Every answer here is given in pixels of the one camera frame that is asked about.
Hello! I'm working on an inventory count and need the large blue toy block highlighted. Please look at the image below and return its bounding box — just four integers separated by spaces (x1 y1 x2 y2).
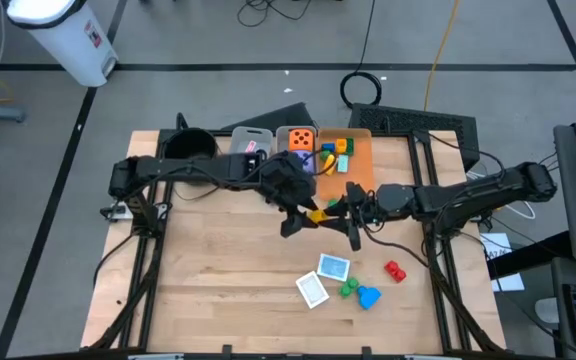
356 284 383 311

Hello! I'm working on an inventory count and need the teal framed card deck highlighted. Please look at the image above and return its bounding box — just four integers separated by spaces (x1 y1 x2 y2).
316 253 352 283

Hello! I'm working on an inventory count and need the black jack-o-lantern bucket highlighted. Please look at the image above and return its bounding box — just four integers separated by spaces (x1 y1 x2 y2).
165 127 218 164

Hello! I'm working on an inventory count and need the white paper sheet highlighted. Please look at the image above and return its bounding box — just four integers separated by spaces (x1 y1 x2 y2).
478 232 514 261
490 272 525 293

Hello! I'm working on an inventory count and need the black aluminium table frame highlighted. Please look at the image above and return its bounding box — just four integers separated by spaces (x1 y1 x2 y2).
0 127 569 360

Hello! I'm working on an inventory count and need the yellow cable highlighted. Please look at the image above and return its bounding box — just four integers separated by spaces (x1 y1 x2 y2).
422 0 462 112

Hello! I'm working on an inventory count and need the black coiled cable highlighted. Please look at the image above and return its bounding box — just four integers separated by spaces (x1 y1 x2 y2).
339 0 384 110

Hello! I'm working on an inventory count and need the red toy block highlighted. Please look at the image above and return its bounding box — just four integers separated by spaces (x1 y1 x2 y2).
383 260 408 284

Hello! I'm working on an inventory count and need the white trash can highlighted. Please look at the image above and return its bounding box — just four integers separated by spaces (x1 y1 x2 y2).
6 0 120 89

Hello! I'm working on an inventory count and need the black wedge-shaped cover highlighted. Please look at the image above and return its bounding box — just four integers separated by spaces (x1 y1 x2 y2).
221 101 317 133

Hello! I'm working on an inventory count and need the orange plastic bin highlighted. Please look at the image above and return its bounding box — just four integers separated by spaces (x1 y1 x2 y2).
316 127 376 203

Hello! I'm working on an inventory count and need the orange foam die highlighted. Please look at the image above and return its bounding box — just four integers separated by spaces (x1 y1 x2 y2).
288 128 316 153

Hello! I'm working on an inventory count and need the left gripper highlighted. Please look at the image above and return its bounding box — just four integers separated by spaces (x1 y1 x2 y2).
260 149 320 239

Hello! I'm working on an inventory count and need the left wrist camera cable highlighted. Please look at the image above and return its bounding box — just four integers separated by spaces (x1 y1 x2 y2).
301 149 330 177

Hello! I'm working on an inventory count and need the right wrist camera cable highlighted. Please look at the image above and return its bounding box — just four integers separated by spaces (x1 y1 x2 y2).
362 219 430 267

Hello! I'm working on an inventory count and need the black floor cable tangle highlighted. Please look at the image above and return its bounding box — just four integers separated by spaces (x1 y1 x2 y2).
236 0 314 26

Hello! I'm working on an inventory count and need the white playing card deck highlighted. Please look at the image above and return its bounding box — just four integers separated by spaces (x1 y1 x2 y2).
295 270 331 310

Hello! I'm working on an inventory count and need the grey plastic bin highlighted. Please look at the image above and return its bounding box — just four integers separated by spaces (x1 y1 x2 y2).
275 124 320 176
229 126 275 158

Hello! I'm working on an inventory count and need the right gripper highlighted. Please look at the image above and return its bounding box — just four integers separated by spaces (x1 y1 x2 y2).
319 181 417 252

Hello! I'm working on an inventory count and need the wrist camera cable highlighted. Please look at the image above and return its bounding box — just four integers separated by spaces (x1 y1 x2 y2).
362 219 430 267
301 149 330 177

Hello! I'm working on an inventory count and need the thin black table cable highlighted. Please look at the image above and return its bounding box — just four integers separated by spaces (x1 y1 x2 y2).
172 183 222 203

